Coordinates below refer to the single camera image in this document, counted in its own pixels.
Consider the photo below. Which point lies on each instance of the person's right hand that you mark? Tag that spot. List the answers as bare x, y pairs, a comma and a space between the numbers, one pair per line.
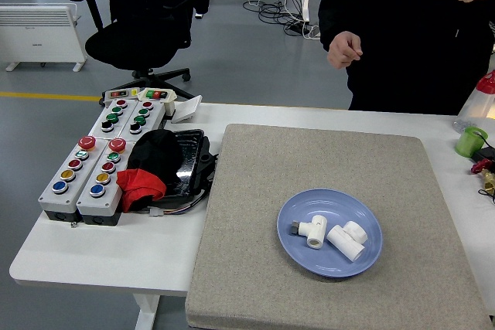
342, 50

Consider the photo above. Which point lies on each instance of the white tee fitting metal nut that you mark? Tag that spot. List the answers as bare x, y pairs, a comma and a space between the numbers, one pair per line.
315, 231

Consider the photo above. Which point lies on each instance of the plain white tee pipe fitting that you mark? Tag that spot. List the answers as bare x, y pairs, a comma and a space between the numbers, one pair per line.
344, 243

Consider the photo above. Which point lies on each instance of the blue round plate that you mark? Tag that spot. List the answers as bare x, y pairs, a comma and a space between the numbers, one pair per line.
328, 264

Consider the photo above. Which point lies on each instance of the person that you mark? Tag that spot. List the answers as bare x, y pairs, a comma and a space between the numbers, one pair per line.
406, 17

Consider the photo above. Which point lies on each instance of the clear bottle red cap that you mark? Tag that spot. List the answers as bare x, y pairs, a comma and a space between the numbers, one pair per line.
477, 107

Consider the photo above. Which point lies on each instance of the grey-brown mat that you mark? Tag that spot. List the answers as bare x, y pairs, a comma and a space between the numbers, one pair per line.
270, 175

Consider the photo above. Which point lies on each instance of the green plastic cup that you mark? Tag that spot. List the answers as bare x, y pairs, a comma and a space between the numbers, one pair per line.
468, 142

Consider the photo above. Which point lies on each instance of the black power adapter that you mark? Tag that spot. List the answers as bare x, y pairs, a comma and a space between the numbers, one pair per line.
485, 153

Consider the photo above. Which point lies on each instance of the black plastic tray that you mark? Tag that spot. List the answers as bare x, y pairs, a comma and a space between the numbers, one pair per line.
191, 156

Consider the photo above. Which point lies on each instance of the black cloth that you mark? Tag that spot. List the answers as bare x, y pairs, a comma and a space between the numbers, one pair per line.
156, 156

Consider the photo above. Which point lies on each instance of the black office chair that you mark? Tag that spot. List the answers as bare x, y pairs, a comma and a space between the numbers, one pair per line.
127, 44

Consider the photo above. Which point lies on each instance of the red cloth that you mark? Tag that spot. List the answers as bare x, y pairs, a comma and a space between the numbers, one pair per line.
139, 185

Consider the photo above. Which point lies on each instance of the grey five-button control box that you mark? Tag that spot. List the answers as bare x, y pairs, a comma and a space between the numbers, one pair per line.
101, 191
63, 187

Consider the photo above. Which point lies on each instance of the white table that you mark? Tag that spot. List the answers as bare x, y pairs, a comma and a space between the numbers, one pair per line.
116, 252

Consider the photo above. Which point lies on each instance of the white panel heater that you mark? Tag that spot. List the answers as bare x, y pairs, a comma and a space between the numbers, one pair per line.
38, 32

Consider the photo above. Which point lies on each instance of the white plastic wall switch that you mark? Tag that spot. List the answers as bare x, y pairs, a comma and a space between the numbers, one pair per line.
186, 109

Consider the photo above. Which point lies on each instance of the white green-red switch box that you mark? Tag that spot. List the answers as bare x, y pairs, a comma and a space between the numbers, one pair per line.
158, 96

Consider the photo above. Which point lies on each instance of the small grey switch panel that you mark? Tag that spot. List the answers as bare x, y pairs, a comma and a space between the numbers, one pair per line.
118, 94

